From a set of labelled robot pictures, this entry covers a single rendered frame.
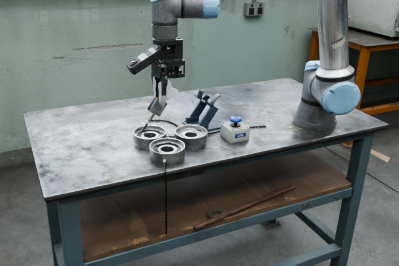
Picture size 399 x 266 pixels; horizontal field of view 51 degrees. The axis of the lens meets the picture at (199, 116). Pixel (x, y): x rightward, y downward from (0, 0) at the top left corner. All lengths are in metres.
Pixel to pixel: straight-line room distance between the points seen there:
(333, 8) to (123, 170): 0.75
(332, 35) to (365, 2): 2.14
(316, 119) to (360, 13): 2.04
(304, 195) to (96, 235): 0.75
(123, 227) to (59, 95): 1.62
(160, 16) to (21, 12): 1.62
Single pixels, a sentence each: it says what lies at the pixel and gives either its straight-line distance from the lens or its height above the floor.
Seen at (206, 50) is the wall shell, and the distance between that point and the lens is 3.12.
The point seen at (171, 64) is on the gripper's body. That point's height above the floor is 1.06.
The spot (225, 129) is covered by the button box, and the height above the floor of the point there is 0.84.
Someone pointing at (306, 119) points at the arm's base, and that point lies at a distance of 1.52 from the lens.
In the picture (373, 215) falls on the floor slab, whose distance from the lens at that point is 2.63.
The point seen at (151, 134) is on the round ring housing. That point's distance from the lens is 1.36.
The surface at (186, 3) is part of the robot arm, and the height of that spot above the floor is 1.24.
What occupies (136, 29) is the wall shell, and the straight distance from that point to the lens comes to 2.88.
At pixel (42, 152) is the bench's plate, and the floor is 0.80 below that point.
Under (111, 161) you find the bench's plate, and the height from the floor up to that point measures 0.80.
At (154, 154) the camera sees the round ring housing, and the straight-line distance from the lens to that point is 1.22.
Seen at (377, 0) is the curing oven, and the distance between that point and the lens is 3.37.
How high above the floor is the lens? 1.40
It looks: 23 degrees down
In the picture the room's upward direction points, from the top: 2 degrees clockwise
